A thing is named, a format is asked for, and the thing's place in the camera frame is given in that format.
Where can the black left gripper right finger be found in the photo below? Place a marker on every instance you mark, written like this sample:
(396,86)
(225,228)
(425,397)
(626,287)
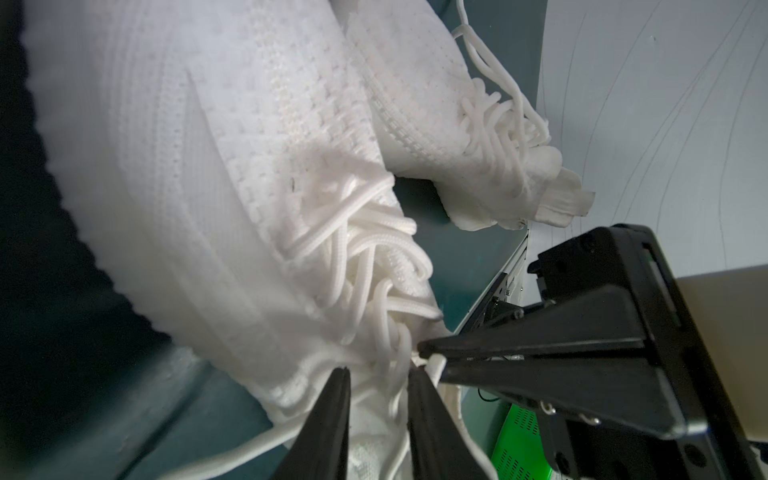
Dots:
(438,451)

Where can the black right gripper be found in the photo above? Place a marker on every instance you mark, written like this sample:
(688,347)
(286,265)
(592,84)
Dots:
(625,386)

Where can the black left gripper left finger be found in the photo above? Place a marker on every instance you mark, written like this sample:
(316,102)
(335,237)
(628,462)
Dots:
(320,451)

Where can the white shoelace of shoe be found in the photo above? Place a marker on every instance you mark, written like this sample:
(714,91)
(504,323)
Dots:
(352,291)
(500,121)

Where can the white knit sneaker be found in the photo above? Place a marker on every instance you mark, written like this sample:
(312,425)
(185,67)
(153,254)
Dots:
(416,74)
(192,141)

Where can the green dark table mat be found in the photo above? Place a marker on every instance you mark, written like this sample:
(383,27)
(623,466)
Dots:
(89,388)

